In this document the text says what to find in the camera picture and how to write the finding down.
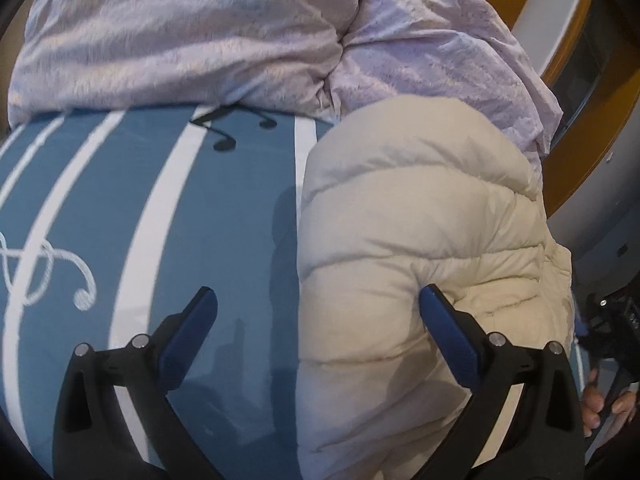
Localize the beige puffer jacket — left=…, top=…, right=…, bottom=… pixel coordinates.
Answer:
left=295, top=94, right=576, bottom=480

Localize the blue music print bed sheet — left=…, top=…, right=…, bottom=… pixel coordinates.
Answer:
left=0, top=104, right=337, bottom=480

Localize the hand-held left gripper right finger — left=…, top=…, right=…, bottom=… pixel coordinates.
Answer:
left=418, top=283, right=587, bottom=480

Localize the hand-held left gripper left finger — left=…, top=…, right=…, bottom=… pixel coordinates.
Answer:
left=52, top=286, right=222, bottom=480

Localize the lavender speckled quilt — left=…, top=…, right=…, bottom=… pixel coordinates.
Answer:
left=7, top=0, right=564, bottom=163

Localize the person's right hand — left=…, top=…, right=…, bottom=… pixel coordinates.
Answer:
left=581, top=367, right=639, bottom=437

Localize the orange wooden frame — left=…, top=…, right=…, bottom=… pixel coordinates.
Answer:
left=464, top=0, right=640, bottom=217

